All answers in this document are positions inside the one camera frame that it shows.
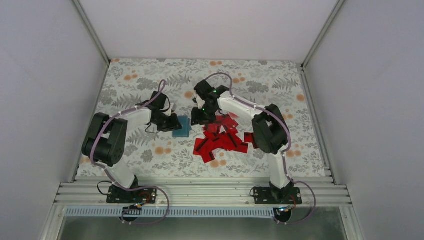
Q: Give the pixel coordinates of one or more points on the pile of red cards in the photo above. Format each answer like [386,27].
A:
[222,134]

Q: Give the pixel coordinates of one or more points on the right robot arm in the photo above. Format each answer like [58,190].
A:
[268,139]

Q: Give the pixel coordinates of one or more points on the red card far right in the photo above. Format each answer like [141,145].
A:
[249,137]

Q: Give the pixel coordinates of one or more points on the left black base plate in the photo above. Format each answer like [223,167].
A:
[117,195]

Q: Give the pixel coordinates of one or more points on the aluminium rail frame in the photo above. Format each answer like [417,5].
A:
[205,192]

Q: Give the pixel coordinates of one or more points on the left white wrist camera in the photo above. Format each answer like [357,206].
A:
[171,110]

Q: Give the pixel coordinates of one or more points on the red card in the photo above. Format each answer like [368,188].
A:
[207,156]
[249,137]

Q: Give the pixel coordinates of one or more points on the floral table mat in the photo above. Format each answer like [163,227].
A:
[192,135]

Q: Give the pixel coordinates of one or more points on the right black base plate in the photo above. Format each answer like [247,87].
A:
[267,196]

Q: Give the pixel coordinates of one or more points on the grey slotted cable duct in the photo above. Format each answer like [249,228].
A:
[172,212]

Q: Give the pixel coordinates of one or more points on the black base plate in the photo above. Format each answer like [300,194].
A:
[267,196]
[117,195]

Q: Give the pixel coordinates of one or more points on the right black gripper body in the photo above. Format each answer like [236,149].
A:
[206,115]

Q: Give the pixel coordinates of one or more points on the teal card holder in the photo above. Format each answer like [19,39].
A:
[184,132]

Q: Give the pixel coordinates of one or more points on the red card front bottom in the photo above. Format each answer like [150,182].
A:
[207,156]

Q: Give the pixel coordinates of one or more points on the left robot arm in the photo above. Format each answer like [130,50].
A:
[105,139]

